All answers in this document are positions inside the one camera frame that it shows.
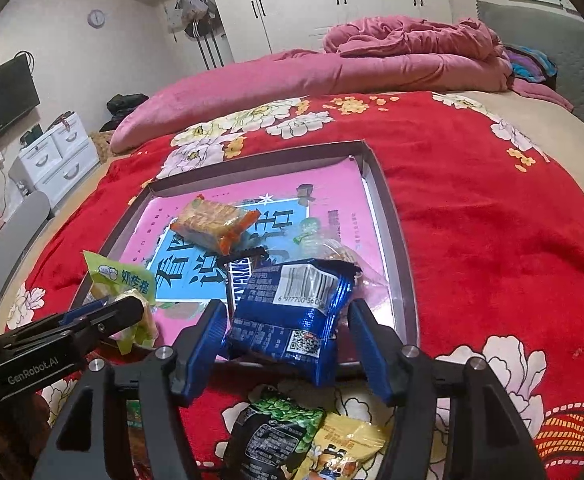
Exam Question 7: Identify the black flat television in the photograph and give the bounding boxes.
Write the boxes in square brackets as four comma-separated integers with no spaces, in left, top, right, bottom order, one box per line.
[0,54,41,161]

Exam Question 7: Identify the small green candy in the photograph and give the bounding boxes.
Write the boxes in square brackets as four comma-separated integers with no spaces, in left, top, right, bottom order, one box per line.
[292,217,325,247]

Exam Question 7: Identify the long pink pillow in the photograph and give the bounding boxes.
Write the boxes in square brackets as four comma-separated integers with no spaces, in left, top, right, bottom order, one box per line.
[109,50,333,156]

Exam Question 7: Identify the beige bed sheet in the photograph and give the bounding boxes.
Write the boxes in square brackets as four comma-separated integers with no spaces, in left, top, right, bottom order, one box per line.
[467,89,584,241]

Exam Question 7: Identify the shallow grey cardboard tray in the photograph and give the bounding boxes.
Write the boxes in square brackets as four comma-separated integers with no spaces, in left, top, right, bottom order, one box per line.
[69,140,419,368]

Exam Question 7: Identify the red floral blanket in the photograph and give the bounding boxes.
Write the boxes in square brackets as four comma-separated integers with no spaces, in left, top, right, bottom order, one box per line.
[0,91,584,480]

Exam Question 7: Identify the small clear snack packet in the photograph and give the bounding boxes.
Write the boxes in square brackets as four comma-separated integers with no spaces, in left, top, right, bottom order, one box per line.
[317,237,365,267]

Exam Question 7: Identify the grey quilted headboard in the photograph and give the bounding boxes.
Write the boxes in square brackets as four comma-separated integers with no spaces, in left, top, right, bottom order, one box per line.
[474,0,584,156]

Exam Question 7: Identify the dark clothes pile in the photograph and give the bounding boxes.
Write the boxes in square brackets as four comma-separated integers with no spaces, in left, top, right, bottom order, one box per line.
[99,92,150,133]

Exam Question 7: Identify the white wardrobe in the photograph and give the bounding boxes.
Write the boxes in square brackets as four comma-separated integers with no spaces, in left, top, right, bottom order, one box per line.
[122,0,455,63]

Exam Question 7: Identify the yellow snack packet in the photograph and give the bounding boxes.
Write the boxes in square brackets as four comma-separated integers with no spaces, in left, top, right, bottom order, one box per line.
[292,411,389,480]

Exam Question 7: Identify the light green snack packet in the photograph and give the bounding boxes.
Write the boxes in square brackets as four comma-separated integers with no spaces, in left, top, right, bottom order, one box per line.
[82,251,159,354]

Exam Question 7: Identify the pink and blue book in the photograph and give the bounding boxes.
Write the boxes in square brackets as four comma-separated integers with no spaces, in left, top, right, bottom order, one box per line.
[122,155,397,321]

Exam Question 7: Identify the dark chocolate bar packet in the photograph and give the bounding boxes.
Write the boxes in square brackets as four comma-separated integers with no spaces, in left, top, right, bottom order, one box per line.
[223,247,273,311]

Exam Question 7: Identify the blue snack packet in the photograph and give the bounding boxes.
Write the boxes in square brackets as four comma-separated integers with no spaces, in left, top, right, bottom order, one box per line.
[223,258,363,388]

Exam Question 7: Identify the colourful striped cloth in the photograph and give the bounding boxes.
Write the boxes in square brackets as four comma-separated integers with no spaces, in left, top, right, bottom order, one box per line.
[504,45,558,91]

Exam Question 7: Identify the black green pea packet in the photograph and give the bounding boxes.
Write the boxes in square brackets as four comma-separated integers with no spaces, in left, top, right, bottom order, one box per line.
[222,385,326,480]

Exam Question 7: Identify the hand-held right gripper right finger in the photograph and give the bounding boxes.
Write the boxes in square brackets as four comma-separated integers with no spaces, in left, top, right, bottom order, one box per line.
[347,299,548,480]

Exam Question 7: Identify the brown plush blanket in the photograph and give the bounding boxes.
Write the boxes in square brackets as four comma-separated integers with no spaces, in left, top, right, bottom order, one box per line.
[89,130,115,163]

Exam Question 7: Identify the crumpled pink quilt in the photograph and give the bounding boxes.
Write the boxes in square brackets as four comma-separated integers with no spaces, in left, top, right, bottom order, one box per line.
[272,16,515,96]

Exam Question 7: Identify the white drawer cabinet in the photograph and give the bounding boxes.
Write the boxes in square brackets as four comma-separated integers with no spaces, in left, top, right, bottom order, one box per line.
[9,112,100,211]

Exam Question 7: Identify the orange cracker packet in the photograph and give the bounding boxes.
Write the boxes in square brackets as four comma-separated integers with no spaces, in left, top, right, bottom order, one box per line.
[170,194,261,256]

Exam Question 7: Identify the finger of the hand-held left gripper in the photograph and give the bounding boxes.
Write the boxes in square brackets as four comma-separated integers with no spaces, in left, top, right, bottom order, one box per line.
[60,298,110,327]
[79,296,145,344]

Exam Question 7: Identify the hanging bags and clothes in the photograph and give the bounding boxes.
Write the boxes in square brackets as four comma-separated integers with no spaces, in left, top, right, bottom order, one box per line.
[164,0,227,71]

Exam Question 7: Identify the pink cloth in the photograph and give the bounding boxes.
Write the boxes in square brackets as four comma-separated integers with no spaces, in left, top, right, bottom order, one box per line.
[512,79,575,113]

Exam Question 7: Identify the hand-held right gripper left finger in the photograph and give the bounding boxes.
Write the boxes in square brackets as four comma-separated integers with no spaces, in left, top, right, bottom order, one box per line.
[32,299,229,480]

